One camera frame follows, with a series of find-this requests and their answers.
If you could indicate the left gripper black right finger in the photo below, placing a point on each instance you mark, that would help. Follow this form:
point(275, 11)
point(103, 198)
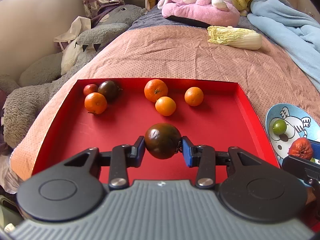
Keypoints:
point(203, 157)

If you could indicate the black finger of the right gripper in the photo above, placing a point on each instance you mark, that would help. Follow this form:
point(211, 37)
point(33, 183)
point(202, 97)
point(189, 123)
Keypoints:
point(301, 168)
point(316, 149)

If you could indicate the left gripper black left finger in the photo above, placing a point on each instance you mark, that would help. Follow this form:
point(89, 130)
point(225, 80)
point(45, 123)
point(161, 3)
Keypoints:
point(123, 157)

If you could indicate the wrinkled red fruit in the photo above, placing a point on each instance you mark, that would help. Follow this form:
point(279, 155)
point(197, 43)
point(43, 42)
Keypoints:
point(301, 148)

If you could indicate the dark purple tomato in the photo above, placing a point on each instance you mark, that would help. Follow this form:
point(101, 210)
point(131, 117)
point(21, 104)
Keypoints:
point(162, 140)
point(109, 89)

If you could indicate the small yellow-orange mandarin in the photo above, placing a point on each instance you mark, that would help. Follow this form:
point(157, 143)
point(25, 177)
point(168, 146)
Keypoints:
point(165, 106)

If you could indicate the large orange mandarin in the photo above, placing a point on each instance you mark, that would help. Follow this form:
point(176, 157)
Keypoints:
point(155, 89)

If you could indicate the blue cartoon tiger plate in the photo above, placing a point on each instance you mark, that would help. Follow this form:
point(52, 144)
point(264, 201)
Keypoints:
point(299, 124)

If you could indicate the dark purple tomato back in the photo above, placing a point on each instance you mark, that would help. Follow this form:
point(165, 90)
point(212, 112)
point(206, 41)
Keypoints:
point(109, 89)

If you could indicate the small red tomato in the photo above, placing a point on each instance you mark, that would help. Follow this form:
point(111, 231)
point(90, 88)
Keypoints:
point(91, 88)

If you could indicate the pink dotted bedspread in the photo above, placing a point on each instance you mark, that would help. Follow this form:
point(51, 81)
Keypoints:
point(155, 47)

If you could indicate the light blue blanket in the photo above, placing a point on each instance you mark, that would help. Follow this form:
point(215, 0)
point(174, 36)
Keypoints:
point(296, 32)

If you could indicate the grey shark plush toy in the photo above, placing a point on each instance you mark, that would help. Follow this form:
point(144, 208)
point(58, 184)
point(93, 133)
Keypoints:
point(22, 100)

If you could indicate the napa cabbage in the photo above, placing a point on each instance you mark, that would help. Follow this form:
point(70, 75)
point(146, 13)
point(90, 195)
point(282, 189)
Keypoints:
point(235, 37)

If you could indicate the white tote bag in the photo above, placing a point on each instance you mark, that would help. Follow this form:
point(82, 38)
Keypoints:
point(78, 26)

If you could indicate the pink plush bunny pillow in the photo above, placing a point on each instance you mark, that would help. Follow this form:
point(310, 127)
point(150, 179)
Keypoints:
point(200, 13)

